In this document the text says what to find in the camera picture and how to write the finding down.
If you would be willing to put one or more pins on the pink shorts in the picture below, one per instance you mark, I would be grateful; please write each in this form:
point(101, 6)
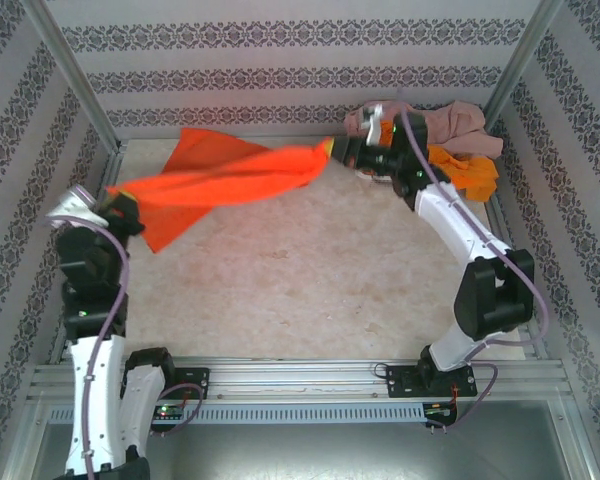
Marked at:
point(460, 125)

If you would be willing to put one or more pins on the light orange shorts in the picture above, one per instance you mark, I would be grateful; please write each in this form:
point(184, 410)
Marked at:
point(475, 180)

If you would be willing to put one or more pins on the red-orange shorts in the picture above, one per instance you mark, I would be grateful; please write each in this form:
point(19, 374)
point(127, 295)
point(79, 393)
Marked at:
point(230, 180)

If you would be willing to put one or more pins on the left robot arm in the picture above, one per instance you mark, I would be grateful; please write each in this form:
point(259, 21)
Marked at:
point(97, 400)

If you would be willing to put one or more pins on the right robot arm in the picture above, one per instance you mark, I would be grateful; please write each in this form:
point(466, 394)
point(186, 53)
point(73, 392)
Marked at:
point(460, 225)

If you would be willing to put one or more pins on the left circuit board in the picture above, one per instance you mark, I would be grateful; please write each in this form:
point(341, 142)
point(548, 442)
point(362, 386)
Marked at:
point(167, 411)

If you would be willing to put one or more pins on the circuit board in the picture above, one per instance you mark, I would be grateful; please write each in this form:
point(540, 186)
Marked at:
point(167, 411)
point(437, 410)

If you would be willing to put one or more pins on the right circuit board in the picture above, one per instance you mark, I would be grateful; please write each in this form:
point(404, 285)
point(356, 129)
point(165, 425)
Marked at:
point(437, 410)

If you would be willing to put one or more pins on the grey metal sheet panel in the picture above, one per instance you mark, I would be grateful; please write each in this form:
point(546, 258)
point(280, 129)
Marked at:
point(305, 450)

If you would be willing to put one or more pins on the aluminium table side rail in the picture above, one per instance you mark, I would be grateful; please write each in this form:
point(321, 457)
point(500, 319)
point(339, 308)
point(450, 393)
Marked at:
point(495, 215)
point(111, 167)

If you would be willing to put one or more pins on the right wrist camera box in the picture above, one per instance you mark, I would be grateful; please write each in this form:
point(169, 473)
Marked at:
point(372, 130)

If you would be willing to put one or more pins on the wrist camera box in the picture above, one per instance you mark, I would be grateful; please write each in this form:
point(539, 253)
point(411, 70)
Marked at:
point(72, 205)
point(372, 130)

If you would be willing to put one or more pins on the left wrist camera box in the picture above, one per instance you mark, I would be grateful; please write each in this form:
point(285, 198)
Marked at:
point(72, 205)

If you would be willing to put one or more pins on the aluminium table back rail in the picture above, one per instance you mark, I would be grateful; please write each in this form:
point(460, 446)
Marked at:
point(290, 135)

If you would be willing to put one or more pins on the aluminium frame post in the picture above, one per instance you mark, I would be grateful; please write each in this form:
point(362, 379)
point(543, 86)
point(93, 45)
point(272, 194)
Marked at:
point(70, 70)
point(522, 60)

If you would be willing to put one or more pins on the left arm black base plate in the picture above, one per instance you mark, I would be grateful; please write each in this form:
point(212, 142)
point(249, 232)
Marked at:
point(195, 380)

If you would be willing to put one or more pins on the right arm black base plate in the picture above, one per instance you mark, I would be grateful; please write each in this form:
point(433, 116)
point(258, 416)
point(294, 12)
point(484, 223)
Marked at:
point(400, 382)

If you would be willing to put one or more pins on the aluminium mounting rail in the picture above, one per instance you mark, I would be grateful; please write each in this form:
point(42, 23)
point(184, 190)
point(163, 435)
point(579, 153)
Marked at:
point(290, 375)

